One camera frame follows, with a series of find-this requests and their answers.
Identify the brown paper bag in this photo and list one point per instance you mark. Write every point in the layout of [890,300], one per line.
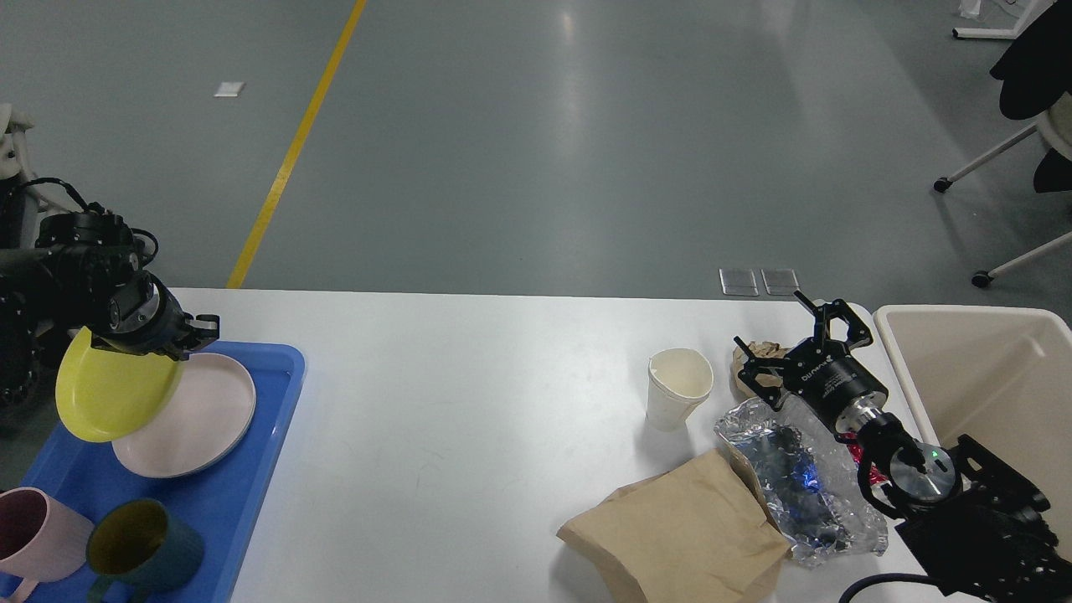
[692,534]

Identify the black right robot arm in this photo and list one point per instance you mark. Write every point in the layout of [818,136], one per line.
[974,524]

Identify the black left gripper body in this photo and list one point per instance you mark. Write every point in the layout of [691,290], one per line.
[143,317]

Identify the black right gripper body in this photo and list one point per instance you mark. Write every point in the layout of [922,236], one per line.
[841,392]

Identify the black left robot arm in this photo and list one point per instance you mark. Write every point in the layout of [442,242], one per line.
[87,268]

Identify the white desk frame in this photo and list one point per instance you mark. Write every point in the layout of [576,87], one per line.
[1000,20]

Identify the dark teal mug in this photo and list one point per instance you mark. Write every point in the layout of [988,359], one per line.
[142,545]

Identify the beige plastic bin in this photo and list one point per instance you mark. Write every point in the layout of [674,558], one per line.
[999,374]

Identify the white office chair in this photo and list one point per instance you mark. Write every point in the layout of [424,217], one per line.
[20,211]

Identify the right side office chair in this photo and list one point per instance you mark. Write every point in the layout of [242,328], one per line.
[1036,80]

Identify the yellow plastic plate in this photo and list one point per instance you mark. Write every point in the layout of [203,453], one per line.
[102,396]

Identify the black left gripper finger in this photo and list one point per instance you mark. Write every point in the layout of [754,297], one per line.
[198,332]

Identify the blue plastic tray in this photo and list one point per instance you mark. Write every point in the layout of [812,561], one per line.
[221,502]

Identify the red wrapper piece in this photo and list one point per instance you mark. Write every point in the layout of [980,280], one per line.
[858,459]

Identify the white paper cup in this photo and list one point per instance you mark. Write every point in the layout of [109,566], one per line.
[679,380]

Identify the crumpled silver foil wrapper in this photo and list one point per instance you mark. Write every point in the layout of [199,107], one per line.
[805,480]

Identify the pink plate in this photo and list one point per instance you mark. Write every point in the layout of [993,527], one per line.
[208,414]

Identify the pink mug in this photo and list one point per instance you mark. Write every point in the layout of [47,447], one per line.
[42,540]

